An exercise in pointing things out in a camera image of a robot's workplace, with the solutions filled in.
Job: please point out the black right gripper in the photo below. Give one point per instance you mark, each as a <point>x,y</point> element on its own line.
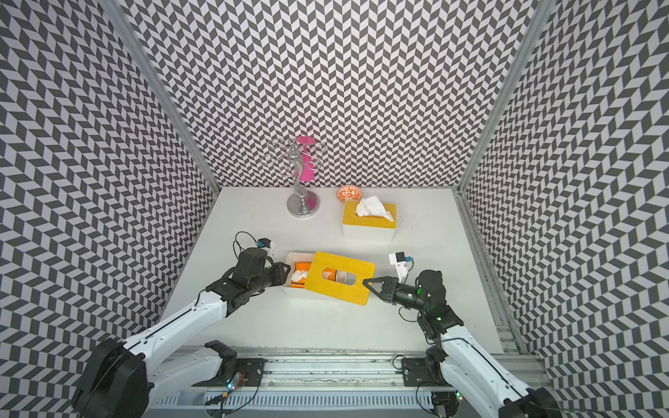
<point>388,290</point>

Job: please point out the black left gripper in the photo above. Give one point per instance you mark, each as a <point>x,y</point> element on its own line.
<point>278,268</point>

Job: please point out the white plastic box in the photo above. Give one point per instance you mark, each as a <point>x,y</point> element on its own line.
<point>301,293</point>
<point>371,233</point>

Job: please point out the yellow wooden lid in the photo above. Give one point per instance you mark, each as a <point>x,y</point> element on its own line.
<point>352,290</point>
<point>351,218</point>

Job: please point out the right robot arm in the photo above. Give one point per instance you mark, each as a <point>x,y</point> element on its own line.
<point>456,358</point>

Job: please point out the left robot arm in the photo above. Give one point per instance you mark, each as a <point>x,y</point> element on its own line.
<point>126,378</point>

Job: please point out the chrome jewelry stand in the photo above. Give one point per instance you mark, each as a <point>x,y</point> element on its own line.
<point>300,155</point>

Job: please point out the orange patterned ceramic bowl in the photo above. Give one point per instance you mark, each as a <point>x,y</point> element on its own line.
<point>348,192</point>

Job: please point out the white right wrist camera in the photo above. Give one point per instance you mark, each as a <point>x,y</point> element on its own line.
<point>402,264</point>

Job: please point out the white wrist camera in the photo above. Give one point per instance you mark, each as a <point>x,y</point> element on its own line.
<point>266,245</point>
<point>402,264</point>

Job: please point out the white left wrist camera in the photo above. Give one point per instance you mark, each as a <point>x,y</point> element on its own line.
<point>266,245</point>

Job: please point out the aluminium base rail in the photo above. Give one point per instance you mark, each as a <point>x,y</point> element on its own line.
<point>315,383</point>

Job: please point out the aluminium corner post left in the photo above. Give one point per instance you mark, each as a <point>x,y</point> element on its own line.
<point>123,29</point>

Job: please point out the aluminium corner post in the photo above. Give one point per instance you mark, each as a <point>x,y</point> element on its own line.
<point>519,63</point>
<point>123,29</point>

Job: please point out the aluminium corner post right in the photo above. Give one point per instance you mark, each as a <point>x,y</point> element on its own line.
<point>519,63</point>

